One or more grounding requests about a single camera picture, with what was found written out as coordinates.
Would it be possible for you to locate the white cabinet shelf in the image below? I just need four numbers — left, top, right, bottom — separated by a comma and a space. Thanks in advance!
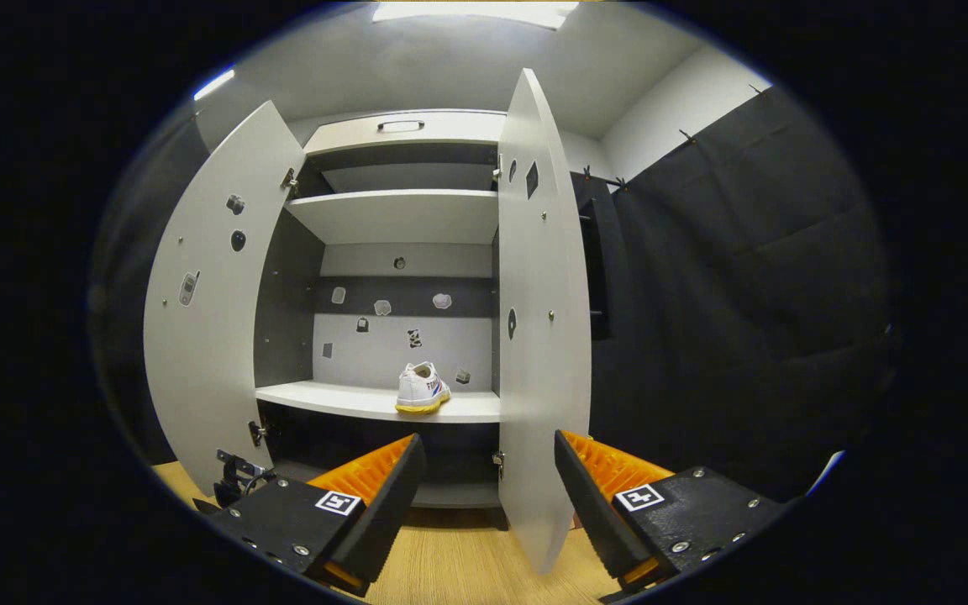
284, 189, 500, 246
255, 380, 502, 424

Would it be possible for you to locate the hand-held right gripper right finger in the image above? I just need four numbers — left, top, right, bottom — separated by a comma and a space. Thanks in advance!
554, 429, 787, 594

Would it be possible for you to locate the white shoe cabinet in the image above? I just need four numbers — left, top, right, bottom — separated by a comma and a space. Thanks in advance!
253, 109, 508, 509

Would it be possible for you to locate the white cabinet drawer front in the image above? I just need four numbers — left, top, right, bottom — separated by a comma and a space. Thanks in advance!
303, 109, 508, 156

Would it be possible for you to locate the white canvas shoe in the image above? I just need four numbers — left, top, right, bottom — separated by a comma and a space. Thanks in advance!
394, 361, 452, 416

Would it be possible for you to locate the white door with headphone sticker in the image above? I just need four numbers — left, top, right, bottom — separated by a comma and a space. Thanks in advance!
497, 67, 592, 576

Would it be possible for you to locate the ceiling light panel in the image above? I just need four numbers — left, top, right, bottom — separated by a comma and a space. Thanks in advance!
371, 2, 579, 30
192, 67, 237, 102

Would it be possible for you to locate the white door with camera sticker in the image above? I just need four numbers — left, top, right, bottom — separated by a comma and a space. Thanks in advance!
143, 101, 307, 498

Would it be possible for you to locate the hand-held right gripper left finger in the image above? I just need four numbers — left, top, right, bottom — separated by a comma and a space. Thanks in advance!
205, 433, 429, 599

